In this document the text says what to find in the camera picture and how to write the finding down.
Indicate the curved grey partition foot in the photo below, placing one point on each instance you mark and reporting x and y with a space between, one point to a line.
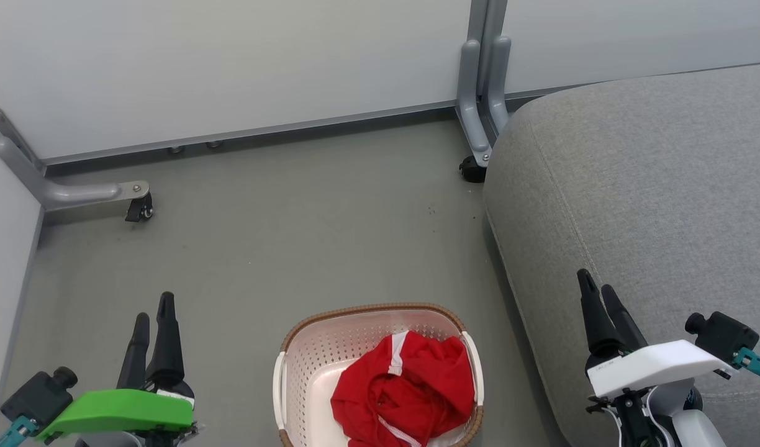
471 118
499 93

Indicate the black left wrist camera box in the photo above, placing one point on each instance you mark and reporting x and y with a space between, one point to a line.
37 394

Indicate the long grey partition foot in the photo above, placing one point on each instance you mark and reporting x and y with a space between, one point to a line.
63 194

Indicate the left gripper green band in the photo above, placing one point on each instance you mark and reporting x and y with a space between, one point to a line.
119 410

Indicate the black caster wheel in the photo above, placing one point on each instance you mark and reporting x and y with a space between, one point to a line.
472 169
140 208

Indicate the grey fabric sofa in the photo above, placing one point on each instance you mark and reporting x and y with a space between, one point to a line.
653 198

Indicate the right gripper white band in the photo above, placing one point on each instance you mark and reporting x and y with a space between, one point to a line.
653 366

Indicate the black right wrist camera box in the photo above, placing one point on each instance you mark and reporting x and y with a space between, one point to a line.
724 338

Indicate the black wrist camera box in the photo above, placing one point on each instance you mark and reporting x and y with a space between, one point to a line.
724 338
37 394

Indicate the red garment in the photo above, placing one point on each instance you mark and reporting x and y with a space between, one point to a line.
417 391

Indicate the white perforated laundry basket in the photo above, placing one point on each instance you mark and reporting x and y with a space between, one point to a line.
318 366

